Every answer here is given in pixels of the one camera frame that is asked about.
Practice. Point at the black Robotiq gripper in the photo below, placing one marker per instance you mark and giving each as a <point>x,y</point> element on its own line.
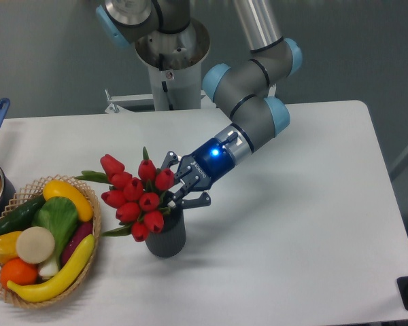
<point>198,171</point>

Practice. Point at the red tulip bouquet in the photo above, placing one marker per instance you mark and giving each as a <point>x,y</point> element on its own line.
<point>141,201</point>

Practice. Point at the dark grey ribbed vase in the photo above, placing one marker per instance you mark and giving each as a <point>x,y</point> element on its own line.
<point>172,238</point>

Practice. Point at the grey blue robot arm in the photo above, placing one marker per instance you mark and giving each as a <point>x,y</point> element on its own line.
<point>260,118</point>

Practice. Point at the purple eggplant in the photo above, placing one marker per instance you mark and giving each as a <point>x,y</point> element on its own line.
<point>80,233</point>

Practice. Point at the yellow squash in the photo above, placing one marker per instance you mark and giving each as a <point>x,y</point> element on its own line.
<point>58,188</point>

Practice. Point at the green bok choy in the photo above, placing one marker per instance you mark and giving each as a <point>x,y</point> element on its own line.
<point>58,215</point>

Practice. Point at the woven wicker basket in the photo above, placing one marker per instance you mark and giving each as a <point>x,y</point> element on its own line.
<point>33,190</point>

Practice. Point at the yellow banana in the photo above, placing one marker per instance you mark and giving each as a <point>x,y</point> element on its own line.
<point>62,280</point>

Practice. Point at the beige round disc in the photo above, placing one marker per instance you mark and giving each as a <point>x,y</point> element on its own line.
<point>35,245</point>

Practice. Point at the green cucumber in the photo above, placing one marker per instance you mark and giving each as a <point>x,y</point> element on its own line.
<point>21,217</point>

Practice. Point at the orange fruit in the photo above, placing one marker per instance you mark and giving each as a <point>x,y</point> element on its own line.
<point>19,272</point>

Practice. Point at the yellow bell pepper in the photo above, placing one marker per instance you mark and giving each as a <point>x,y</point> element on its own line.
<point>8,246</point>

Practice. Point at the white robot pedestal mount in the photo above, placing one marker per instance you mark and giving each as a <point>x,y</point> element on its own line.
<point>174,46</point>

